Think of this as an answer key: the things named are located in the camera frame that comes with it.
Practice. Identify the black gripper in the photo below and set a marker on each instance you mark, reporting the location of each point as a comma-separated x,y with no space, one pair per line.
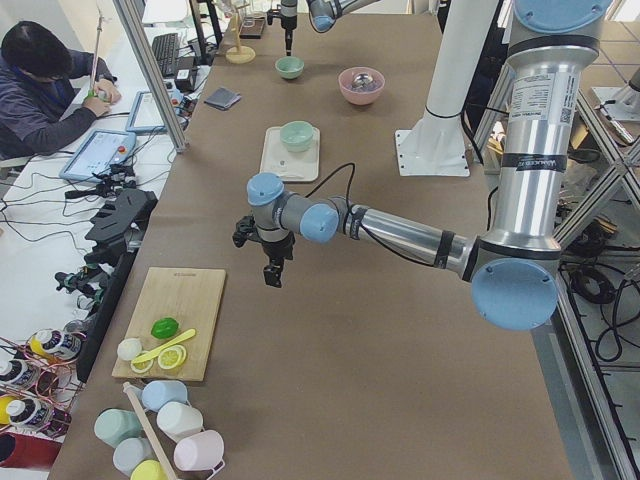
278,246
288,15

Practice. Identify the green bowl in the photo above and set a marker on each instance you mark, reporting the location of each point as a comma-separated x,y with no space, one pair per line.
289,67
296,136

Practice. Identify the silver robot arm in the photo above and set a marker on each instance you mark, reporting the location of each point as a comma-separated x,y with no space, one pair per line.
323,15
511,268

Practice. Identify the wooden mug tree stand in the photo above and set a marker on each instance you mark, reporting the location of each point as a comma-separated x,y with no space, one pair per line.
238,53

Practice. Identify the cream rectangular tray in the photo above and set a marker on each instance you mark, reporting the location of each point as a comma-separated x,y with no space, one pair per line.
290,166

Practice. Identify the metal ice scoop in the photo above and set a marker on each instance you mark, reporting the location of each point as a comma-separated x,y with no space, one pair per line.
363,81

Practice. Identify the pink bowl with ice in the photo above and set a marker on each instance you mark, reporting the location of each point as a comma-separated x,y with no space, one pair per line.
360,98

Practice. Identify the grey and purple cloths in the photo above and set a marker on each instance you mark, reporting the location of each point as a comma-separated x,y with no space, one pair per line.
223,99

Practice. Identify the green bowl on tray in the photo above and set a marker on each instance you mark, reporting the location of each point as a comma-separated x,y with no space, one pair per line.
296,136

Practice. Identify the wooden cutting board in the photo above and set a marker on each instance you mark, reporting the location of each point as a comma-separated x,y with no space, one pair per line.
174,318

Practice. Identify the yellow plastic knife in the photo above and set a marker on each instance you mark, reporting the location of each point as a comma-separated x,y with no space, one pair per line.
152,354

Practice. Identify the black keyboard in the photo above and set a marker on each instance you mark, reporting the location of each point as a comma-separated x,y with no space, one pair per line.
165,49

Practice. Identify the green lime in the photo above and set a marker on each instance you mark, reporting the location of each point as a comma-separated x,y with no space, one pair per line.
164,328

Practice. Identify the lemon slice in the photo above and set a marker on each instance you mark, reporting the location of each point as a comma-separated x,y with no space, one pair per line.
172,357

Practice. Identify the blue teach pendant tablet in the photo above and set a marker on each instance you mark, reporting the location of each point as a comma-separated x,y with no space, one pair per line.
99,151

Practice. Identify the white garlic bulb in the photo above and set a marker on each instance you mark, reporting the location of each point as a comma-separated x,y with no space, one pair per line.
129,348

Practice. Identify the pastel cup rack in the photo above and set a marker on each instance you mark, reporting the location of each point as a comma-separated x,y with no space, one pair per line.
162,435

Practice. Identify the seated person in blue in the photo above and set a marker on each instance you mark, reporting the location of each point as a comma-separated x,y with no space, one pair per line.
50,94

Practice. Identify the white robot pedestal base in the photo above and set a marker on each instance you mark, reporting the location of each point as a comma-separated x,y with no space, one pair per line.
435,146

